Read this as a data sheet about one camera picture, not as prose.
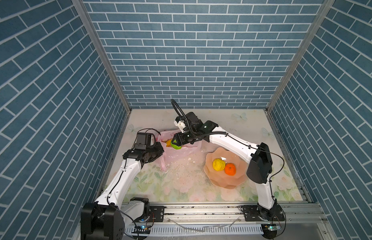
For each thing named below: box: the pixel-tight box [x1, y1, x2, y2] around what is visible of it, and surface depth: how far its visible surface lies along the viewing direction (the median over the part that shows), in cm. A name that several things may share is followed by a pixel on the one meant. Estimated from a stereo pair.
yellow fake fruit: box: [212, 158, 226, 171], surface depth 88 cm
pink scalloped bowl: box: [203, 147, 248, 189], surface depth 86 cm
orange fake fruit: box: [224, 163, 236, 176], surface depth 86 cm
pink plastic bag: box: [156, 130, 203, 171], surface depth 85 cm
